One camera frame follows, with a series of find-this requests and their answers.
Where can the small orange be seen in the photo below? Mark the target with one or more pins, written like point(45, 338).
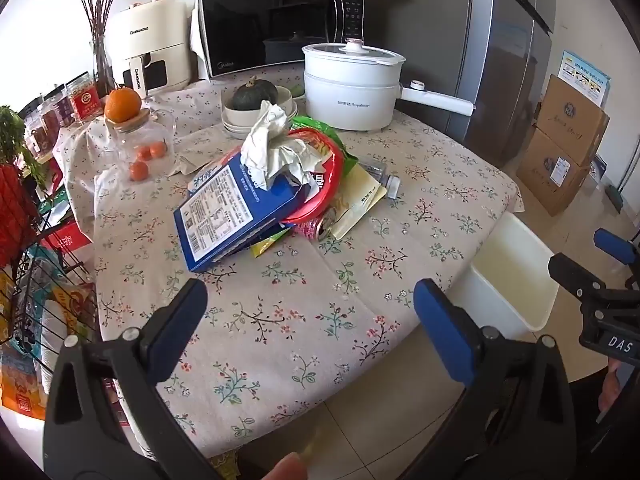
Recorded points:
point(158, 149)
point(139, 170)
point(145, 152)

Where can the cream ceramic plate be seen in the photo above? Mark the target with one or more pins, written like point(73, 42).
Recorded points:
point(240, 136)
point(235, 127)

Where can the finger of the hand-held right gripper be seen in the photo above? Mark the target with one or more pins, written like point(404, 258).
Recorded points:
point(572, 271)
point(615, 246)

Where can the red rimmed plastic bowl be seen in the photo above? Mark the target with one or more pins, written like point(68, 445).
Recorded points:
point(330, 180)

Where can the red cardboard box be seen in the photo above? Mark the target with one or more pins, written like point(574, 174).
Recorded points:
point(67, 242)

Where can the clear snack jar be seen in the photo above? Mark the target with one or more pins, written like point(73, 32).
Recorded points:
point(32, 137)
point(62, 107)
point(47, 122)

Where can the beige paper pouch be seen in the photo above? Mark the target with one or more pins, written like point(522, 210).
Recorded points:
point(192, 162)

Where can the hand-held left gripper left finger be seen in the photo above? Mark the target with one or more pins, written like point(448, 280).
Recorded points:
point(172, 340)

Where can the yellow foil packet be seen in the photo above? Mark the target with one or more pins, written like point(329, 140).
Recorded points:
point(265, 245)

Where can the small clear plastic packet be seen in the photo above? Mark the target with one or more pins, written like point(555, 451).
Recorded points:
point(392, 187)

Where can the dry twig bunch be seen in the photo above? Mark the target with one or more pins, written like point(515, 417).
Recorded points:
point(100, 0)

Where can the orange snack bag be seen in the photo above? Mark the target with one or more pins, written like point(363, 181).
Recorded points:
point(22, 385)

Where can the clear glass pitcher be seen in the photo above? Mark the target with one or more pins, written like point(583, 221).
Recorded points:
point(150, 137)

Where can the person's right hand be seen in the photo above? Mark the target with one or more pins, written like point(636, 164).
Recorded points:
point(609, 389)

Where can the green leafy plant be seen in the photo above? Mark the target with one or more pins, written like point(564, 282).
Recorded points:
point(15, 140)

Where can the red drink can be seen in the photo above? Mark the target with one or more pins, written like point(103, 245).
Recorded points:
point(315, 226)

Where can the wooden pitcher lid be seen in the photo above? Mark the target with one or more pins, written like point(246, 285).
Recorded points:
point(127, 124)

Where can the white paper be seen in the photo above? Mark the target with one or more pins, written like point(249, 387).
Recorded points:
point(272, 145)

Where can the glass pot lid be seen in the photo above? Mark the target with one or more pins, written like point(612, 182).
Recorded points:
point(330, 52)

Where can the blue wall poster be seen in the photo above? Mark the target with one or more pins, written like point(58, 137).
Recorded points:
point(585, 77)

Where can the cream ceramic bowl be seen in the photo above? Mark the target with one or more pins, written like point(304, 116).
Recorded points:
point(240, 116)

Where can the blue paper card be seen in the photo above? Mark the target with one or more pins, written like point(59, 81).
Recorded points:
point(599, 167)

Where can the green printed carton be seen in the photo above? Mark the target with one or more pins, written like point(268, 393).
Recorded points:
point(55, 205)

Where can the red label jar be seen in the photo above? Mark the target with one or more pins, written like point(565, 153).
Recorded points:
point(85, 100)

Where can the blue cardboard box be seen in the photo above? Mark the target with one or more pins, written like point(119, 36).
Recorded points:
point(225, 215)

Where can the person's left hand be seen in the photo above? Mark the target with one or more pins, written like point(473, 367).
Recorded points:
point(280, 469)

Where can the cream air fryer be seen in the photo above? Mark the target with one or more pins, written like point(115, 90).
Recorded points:
point(150, 25)

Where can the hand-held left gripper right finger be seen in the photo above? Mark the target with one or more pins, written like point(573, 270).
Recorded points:
point(442, 330)

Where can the green snack packet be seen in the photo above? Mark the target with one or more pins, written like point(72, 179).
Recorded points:
point(327, 132)

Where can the clear plastic wrapper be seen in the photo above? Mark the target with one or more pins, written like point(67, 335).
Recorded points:
point(372, 170)

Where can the person's right forearm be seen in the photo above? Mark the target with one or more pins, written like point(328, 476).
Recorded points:
point(587, 420)

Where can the green lime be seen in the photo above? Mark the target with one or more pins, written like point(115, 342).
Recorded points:
point(298, 91)

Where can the dark green pumpkin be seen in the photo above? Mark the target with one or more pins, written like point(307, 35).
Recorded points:
point(252, 96)

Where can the white electric pot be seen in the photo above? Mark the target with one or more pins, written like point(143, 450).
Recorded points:
point(345, 100)

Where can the large orange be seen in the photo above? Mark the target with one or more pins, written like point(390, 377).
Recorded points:
point(122, 104)

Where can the grey refrigerator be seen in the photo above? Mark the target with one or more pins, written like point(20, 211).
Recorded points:
point(450, 35)

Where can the black microwave oven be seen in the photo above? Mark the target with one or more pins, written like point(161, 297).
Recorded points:
point(260, 25)

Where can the cream printed pouch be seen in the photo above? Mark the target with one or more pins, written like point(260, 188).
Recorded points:
point(360, 200)

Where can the orange printed packet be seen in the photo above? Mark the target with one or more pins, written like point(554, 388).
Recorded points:
point(75, 307)

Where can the white plastic bin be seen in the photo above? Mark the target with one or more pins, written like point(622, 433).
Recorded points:
point(510, 280)

